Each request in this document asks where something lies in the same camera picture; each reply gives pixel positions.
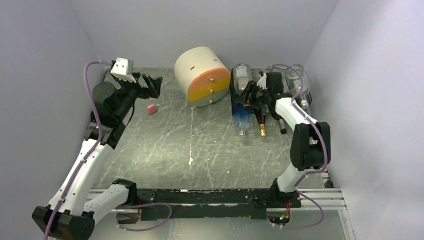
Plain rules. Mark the small pink block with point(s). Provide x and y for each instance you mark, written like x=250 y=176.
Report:
x=151 y=109

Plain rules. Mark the blue plastic bottle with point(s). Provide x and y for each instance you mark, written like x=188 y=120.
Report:
x=241 y=117

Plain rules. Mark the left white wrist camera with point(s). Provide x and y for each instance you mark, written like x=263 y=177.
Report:
x=123 y=70

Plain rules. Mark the clear bottle white label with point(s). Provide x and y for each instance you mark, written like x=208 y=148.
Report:
x=242 y=75

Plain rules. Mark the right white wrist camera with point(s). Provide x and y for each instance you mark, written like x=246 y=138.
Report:
x=262 y=82

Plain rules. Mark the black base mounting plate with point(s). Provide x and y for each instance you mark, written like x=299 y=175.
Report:
x=162 y=203

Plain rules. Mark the black wire wine rack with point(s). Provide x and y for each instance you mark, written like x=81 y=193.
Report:
x=276 y=83

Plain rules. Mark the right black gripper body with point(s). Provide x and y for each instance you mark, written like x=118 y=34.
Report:
x=261 y=94

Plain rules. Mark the cream round drawer cabinet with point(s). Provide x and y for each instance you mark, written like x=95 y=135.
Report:
x=202 y=76

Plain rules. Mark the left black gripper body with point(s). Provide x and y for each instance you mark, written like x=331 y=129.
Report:
x=131 y=90

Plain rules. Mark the aluminium rail frame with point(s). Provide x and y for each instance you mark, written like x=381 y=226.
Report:
x=321 y=199

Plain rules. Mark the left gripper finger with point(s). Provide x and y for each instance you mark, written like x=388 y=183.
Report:
x=153 y=82
x=148 y=92

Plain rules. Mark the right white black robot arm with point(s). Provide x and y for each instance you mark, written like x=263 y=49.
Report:
x=311 y=139

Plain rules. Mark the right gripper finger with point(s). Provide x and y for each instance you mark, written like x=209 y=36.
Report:
x=251 y=90
x=247 y=98

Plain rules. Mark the dark wine bottle gold foil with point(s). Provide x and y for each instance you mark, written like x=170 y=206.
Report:
x=260 y=118

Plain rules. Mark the large clear glass bottle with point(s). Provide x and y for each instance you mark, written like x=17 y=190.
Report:
x=296 y=87

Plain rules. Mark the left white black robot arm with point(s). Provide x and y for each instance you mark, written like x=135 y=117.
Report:
x=69 y=215

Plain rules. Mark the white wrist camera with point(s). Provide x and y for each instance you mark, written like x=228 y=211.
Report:
x=123 y=70
x=262 y=82

